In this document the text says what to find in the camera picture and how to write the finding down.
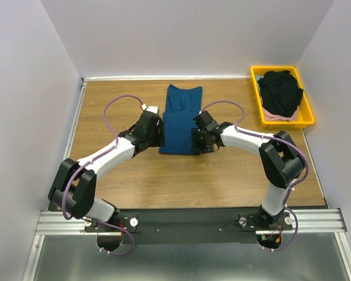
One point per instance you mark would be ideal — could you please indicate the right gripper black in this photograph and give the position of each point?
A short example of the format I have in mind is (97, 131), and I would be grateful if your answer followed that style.
(195, 144)

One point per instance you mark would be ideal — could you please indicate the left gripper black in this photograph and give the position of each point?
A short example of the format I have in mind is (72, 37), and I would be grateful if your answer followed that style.
(159, 140)

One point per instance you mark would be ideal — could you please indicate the blue t shirt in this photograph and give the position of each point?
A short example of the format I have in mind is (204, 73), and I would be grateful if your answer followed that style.
(182, 105)

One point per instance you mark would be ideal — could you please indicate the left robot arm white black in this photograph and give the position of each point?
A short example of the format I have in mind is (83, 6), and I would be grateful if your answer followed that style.
(74, 186)

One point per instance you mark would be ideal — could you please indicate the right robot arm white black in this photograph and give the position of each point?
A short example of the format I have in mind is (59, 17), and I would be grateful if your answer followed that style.
(282, 161)

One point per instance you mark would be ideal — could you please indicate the pink t shirt in bin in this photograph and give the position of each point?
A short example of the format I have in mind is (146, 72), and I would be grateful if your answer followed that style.
(268, 116)

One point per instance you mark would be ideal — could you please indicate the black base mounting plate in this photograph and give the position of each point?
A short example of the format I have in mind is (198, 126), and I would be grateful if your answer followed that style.
(192, 226)

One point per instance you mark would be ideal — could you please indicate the yellow plastic bin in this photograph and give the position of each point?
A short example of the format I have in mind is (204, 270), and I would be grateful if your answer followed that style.
(305, 115)

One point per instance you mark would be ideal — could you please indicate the black t shirt in bin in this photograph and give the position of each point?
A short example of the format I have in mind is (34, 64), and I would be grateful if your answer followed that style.
(280, 93)

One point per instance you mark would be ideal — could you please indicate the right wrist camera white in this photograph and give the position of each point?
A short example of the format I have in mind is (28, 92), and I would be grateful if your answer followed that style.
(205, 122)

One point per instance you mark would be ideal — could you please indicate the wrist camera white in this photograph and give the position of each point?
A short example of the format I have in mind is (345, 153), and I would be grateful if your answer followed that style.
(153, 109)
(205, 122)

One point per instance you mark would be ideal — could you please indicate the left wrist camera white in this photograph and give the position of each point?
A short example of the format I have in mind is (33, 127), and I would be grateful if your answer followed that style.
(153, 109)

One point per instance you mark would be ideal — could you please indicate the aluminium frame rail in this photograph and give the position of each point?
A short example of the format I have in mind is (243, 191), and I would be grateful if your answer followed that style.
(315, 249)

